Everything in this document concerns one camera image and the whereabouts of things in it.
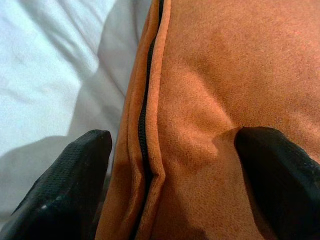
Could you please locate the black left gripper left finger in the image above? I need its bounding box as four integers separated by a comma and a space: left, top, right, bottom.
0, 129, 113, 240

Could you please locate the light grey blanket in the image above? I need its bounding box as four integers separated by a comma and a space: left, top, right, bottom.
0, 0, 153, 223

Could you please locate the orange pillow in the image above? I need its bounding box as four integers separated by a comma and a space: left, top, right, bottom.
94, 0, 320, 240

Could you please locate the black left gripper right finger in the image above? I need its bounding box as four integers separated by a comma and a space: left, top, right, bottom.
235, 126, 320, 240

